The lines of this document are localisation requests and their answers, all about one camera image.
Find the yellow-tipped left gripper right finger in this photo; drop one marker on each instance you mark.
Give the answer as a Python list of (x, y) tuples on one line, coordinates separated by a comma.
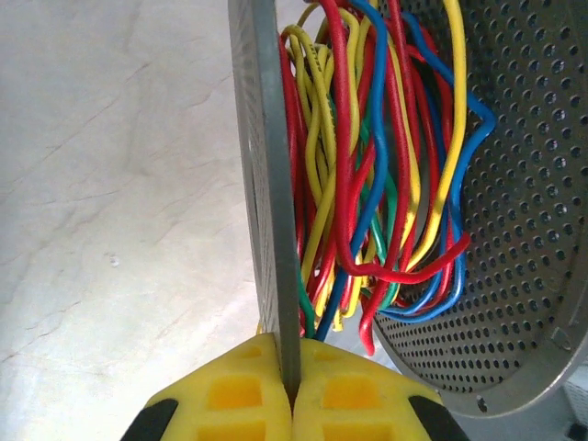
[(353, 395)]

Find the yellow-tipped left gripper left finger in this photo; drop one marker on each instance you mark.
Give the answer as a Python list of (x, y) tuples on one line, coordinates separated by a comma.
[(234, 395)]

